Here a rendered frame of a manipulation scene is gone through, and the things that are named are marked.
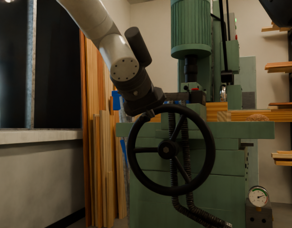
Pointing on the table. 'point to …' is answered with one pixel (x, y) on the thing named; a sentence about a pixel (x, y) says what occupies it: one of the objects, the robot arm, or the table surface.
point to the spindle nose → (190, 68)
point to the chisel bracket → (190, 86)
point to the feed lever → (226, 77)
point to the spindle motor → (190, 28)
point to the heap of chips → (257, 118)
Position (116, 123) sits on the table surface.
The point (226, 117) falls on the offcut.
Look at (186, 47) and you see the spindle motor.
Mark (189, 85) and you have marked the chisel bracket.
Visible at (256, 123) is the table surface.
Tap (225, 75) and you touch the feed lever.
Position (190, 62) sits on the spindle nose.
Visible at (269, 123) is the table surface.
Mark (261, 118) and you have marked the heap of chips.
